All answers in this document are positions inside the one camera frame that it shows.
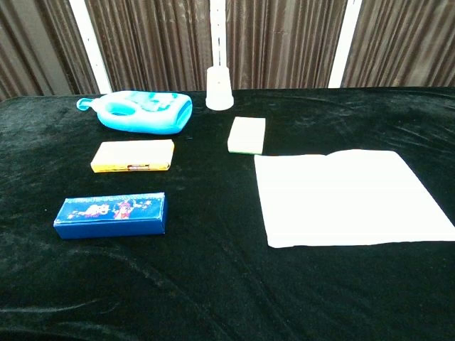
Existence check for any blue detergent pump bottle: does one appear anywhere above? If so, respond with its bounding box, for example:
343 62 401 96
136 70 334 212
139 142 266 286
76 90 193 135

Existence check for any brown pleated curtain panel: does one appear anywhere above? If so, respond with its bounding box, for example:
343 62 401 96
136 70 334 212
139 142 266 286
225 0 348 90
0 0 100 102
341 0 455 89
84 0 214 92

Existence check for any blue rectangular snack box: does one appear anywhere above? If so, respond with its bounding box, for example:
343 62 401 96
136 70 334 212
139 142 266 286
53 192 167 239

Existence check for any black velvet tablecloth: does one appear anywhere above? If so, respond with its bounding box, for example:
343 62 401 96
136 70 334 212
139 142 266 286
0 87 455 341

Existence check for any white cylindrical container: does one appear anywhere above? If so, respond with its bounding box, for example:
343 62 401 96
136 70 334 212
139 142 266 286
205 65 235 111

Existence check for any white screen frame post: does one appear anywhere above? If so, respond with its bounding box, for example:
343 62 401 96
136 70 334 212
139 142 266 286
69 0 113 95
327 0 363 89
208 0 229 69

